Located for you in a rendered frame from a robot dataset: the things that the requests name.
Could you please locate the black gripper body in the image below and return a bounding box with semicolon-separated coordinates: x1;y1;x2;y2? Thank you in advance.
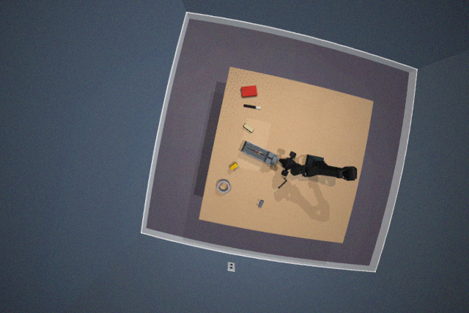
281;151;299;176

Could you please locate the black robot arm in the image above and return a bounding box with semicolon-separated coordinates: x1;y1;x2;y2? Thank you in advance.
284;159;357;181

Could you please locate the red rectangular block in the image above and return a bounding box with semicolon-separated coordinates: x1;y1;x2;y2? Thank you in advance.
241;86;257;97

